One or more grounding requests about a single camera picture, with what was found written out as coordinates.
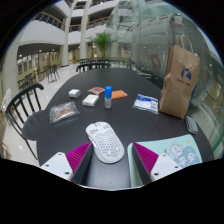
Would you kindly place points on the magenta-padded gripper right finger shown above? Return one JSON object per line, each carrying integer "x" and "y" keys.
{"x": 146, "y": 158}

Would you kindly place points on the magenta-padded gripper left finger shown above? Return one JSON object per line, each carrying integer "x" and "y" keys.
{"x": 78, "y": 156}

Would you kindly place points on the white perforated computer mouse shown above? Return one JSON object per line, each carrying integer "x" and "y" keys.
{"x": 105, "y": 143}

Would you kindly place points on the light green cartoon mouse pad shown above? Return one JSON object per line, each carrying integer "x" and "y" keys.
{"x": 180, "y": 150}

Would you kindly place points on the clear bag of cookies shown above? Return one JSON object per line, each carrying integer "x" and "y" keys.
{"x": 64, "y": 112}

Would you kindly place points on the clear blue-white packet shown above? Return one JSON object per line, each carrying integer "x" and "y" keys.
{"x": 145, "y": 103}

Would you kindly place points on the black spindle-back chair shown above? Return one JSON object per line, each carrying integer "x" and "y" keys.
{"x": 31, "y": 126}

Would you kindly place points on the small grey pouch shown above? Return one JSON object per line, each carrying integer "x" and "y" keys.
{"x": 191, "y": 124}

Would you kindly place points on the cream flat box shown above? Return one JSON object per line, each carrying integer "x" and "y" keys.
{"x": 90, "y": 100}

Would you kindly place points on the small white box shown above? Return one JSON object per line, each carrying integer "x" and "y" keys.
{"x": 74, "y": 93}

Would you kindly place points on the small blue-capped bottle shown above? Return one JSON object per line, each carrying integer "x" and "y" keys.
{"x": 108, "y": 96}

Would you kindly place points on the brown flat packet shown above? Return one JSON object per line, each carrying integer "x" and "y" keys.
{"x": 96, "y": 90}

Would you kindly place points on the orange flat packet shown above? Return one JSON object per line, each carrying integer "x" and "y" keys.
{"x": 119, "y": 94}

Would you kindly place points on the brown paper carrier bag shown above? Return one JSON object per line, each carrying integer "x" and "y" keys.
{"x": 178, "y": 90}

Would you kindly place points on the group of black chairs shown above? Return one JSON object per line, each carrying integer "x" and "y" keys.
{"x": 52, "y": 71}

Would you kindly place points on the black curved-back chair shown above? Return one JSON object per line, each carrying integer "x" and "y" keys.
{"x": 90, "y": 66}

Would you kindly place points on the white lattice chair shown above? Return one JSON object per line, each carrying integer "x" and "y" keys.
{"x": 6, "y": 100}

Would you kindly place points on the row of black chairs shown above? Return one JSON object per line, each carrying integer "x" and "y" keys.
{"x": 100, "y": 61}

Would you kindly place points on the green potted palm plant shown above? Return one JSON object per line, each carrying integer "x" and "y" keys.
{"x": 103, "y": 41}

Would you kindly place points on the large white ribbed drum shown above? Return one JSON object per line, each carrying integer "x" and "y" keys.
{"x": 156, "y": 40}

